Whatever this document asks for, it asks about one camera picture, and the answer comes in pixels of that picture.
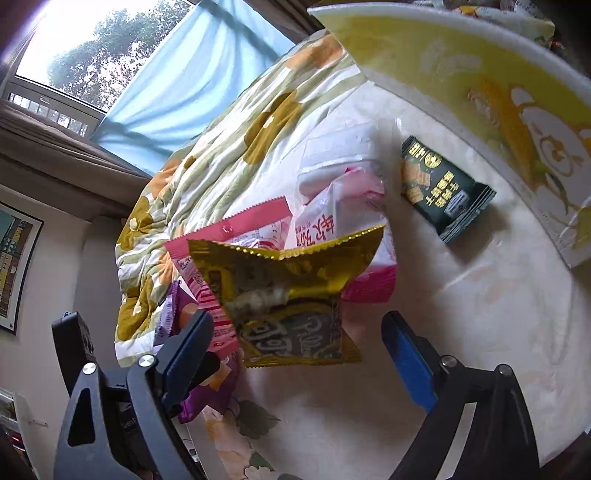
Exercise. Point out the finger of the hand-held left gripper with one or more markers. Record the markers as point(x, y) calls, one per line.
point(71, 346)

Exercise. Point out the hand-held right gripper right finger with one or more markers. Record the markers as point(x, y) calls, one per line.
point(411, 360)

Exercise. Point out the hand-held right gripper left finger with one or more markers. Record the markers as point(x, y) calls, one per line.
point(189, 355)

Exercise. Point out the gold snack packet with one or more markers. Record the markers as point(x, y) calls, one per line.
point(286, 300)

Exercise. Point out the yellow-green cardboard box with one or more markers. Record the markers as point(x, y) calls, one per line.
point(461, 69)

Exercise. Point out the pink striped snack packet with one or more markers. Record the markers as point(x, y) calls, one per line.
point(217, 318)

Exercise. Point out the purple snack packet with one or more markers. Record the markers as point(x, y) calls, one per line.
point(210, 397)

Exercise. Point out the white pink snack packet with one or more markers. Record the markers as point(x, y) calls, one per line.
point(341, 217)

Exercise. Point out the dark green snack packet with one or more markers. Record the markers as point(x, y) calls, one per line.
point(443, 189)

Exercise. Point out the brown curtain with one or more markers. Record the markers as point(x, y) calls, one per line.
point(60, 157)
point(286, 18)

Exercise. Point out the floral blanket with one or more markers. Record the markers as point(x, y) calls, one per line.
point(207, 152)

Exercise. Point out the light blue cloth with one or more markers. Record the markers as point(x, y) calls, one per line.
point(184, 83)

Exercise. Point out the window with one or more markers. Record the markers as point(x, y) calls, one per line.
point(69, 46)

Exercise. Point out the framed wall picture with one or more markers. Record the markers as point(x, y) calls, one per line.
point(14, 258)

